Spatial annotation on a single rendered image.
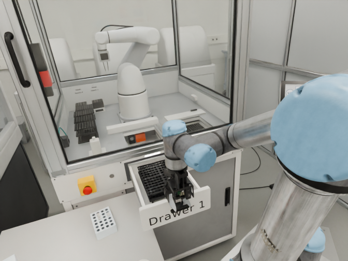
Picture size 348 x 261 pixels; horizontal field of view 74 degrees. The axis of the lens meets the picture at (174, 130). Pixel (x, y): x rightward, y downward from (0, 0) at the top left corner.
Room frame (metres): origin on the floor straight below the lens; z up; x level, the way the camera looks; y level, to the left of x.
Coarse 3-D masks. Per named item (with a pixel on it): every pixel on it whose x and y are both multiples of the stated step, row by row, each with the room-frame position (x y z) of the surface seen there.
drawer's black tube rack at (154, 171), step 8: (144, 168) 0.93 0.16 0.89; (152, 168) 0.93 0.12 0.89; (160, 168) 0.92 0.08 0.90; (144, 176) 0.86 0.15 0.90; (152, 176) 0.86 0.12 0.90; (160, 176) 0.86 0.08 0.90; (144, 184) 0.80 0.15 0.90; (152, 184) 0.80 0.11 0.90; (160, 184) 0.83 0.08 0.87; (152, 200) 0.74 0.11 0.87
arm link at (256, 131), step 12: (252, 120) 0.51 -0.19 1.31; (264, 120) 0.47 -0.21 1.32; (216, 132) 0.59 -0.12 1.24; (228, 132) 0.57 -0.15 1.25; (240, 132) 0.52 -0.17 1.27; (252, 132) 0.49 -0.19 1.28; (264, 132) 0.46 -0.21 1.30; (228, 144) 0.56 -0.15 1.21; (240, 144) 0.53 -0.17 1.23; (252, 144) 0.50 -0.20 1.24
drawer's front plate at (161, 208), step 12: (192, 192) 0.70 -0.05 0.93; (204, 192) 0.71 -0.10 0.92; (156, 204) 0.65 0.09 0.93; (168, 204) 0.66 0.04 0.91; (192, 204) 0.69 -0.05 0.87; (204, 204) 0.71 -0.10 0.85; (144, 216) 0.63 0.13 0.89; (156, 216) 0.64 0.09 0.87; (180, 216) 0.67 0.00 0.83; (144, 228) 0.63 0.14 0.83
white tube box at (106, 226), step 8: (104, 208) 0.79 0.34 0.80; (96, 216) 0.74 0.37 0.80; (104, 216) 0.74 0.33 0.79; (112, 216) 0.73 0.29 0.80; (96, 224) 0.71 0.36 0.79; (104, 224) 0.69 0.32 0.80; (112, 224) 0.70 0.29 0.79; (96, 232) 0.66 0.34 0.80; (104, 232) 0.66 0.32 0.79; (112, 232) 0.68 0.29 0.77
